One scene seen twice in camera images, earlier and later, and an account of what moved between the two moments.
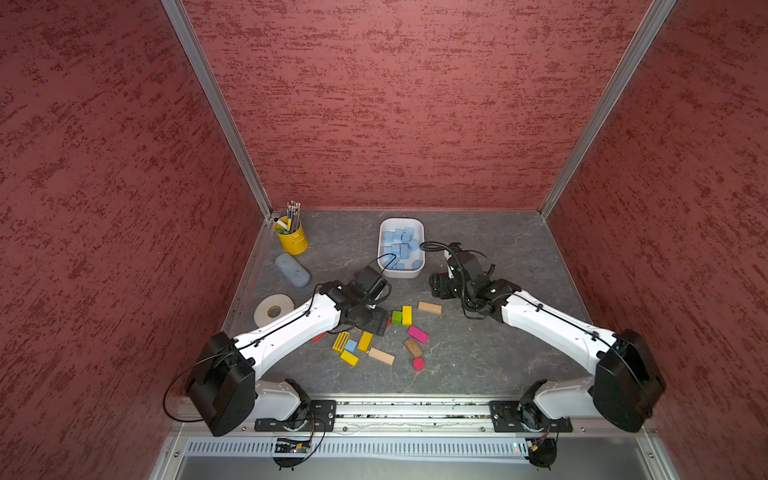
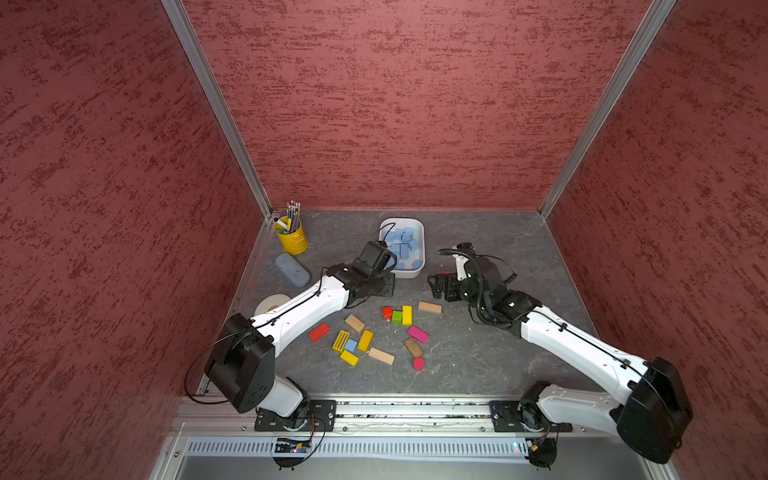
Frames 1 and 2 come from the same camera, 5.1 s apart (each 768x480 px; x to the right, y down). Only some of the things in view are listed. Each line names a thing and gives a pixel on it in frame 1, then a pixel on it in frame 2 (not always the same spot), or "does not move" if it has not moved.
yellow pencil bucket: [293, 242] does not move
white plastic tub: [401, 247] does not move
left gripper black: [378, 323] → [388, 285]
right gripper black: [439, 284] does not move
